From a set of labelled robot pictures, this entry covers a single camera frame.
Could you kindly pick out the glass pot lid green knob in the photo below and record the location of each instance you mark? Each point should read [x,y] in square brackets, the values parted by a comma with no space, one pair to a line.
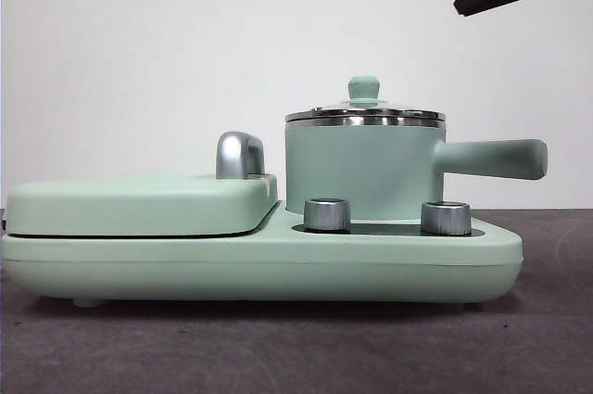
[363,88]

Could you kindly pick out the silver control knob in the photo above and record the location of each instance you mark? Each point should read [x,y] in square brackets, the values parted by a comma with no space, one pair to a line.
[445,218]
[326,215]

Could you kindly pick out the black control panel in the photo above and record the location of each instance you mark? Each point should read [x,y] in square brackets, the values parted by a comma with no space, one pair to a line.
[384,228]

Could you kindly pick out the mint green breakfast machine base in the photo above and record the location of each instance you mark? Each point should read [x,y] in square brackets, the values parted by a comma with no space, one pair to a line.
[278,269]

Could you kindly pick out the mint green grill lid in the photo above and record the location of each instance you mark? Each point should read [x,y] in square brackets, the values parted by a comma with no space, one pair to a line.
[139,204]

